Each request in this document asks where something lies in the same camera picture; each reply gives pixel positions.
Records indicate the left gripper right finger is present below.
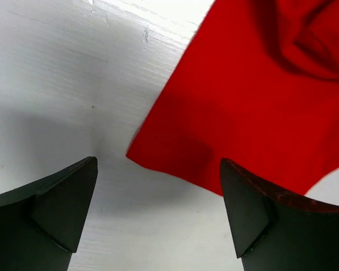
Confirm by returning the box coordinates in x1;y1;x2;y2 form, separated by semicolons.
220;159;339;271

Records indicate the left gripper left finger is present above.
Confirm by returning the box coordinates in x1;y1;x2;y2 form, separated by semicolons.
0;156;98;271

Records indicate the red t shirt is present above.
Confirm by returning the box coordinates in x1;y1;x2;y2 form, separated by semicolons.
127;0;339;194

